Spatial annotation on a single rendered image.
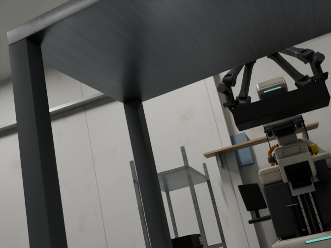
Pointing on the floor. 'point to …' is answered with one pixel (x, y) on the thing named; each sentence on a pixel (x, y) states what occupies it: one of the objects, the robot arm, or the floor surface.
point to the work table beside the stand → (135, 77)
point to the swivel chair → (254, 202)
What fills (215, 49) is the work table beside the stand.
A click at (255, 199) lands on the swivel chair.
